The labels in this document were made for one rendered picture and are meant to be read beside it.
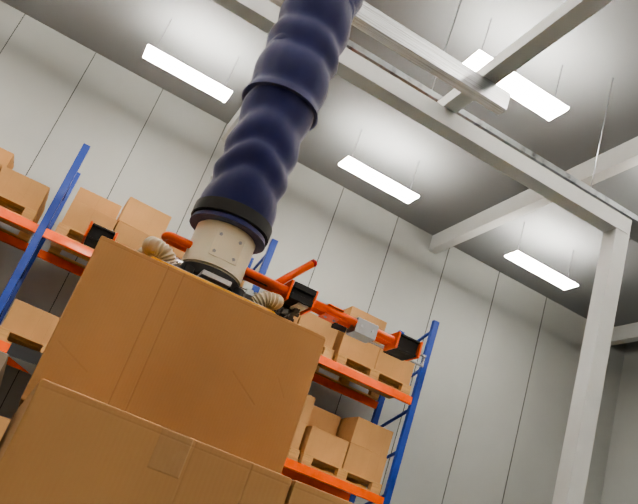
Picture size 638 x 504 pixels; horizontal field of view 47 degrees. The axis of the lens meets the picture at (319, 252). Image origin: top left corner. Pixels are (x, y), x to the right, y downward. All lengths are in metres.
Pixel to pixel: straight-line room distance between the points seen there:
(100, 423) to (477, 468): 11.70
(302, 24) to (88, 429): 1.49
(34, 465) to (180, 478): 0.20
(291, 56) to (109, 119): 9.25
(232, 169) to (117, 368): 0.64
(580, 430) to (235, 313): 3.27
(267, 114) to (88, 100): 9.41
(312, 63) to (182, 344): 0.93
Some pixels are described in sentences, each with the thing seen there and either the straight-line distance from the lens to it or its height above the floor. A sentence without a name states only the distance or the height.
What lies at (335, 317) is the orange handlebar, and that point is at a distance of 2.03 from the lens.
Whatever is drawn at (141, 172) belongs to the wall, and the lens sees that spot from 11.11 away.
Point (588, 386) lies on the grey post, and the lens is 4.82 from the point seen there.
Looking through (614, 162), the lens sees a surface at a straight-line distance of 9.63.
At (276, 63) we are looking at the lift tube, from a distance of 2.17.
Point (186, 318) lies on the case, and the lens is 1.73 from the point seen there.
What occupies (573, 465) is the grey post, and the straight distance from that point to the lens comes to 4.69.
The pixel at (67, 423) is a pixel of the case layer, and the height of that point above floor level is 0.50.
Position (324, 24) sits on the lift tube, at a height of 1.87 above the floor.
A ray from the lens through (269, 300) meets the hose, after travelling 1.87.
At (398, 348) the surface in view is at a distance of 2.10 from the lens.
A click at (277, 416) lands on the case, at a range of 1.77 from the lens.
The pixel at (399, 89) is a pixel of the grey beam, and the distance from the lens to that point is 4.56.
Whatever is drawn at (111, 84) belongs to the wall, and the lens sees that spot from 11.59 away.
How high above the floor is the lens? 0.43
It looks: 23 degrees up
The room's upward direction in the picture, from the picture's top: 20 degrees clockwise
